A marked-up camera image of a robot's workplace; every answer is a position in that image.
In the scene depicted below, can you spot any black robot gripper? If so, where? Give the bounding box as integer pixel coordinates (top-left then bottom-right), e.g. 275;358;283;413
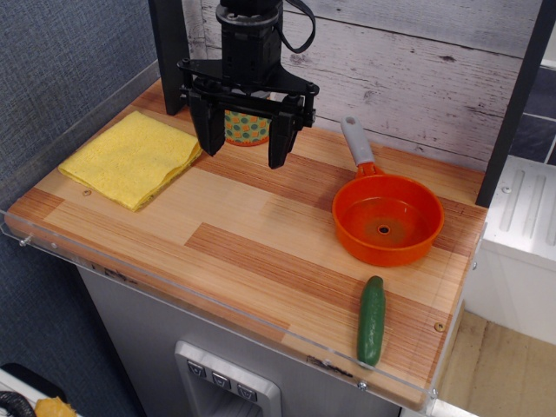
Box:
178;8;319;169

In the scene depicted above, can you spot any yellow cloth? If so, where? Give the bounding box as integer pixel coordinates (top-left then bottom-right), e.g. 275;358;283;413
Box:
58;111;202;211

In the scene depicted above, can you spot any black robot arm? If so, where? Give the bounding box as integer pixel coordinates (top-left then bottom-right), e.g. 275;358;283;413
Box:
178;1;320;169

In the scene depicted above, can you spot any patterned tin can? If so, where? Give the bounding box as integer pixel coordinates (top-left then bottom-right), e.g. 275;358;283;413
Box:
224;109;270;147

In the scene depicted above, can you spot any green toy cucumber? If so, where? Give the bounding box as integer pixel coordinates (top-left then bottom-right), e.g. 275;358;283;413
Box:
357;275;386;367

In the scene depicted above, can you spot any grey cabinet with dispenser panel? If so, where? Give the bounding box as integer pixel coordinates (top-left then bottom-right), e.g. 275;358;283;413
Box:
79;268;401;416

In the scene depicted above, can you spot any white toy sink unit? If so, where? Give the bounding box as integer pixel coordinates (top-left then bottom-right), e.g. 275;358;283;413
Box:
462;156;555;343

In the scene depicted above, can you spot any yellow object bottom left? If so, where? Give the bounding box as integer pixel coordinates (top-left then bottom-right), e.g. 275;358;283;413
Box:
35;397;77;417

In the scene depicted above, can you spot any black left vertical post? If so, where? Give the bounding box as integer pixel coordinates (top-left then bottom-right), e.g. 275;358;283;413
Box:
148;0;189;116

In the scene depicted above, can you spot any black vertical post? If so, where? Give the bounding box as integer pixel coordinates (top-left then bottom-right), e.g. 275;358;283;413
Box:
148;0;189;116
475;0;555;208

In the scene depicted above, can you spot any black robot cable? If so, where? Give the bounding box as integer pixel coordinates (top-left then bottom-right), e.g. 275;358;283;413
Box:
273;0;317;55

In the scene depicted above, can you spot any orange pan with grey handle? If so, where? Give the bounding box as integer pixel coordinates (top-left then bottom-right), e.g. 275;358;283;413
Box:
332;116;445;267

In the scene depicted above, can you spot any black right vertical post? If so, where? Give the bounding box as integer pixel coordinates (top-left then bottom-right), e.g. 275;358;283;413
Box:
475;0;555;208

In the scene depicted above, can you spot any black hose bottom left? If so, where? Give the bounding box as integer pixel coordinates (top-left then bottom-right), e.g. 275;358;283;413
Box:
0;390;38;417

